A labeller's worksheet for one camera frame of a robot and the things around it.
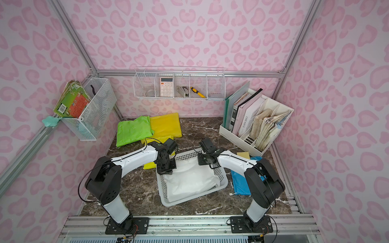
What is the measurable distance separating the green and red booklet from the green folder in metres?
0.76

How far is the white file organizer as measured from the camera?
854 mm

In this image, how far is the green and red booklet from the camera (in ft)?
2.22

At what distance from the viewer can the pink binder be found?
34.5 inches

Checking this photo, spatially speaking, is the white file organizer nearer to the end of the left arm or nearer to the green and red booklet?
the end of the left arm
